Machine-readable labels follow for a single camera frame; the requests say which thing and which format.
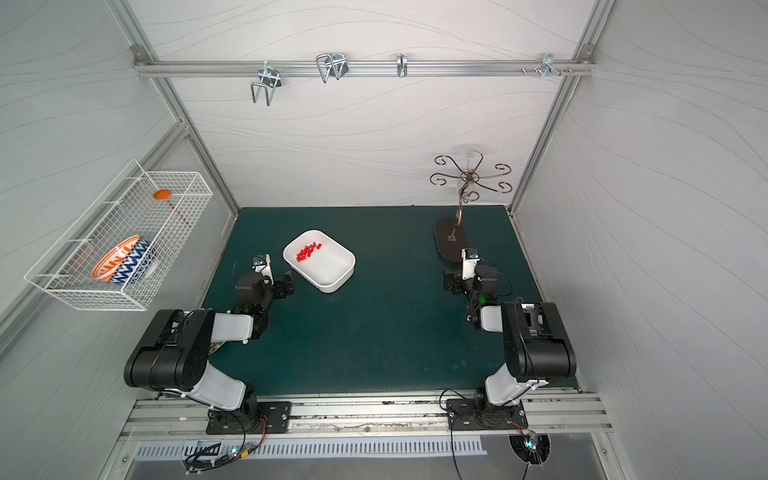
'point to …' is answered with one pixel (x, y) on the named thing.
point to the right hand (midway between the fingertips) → (461, 266)
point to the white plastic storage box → (320, 259)
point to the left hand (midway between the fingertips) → (276, 273)
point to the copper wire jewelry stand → (450, 240)
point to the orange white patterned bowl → (104, 269)
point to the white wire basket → (160, 206)
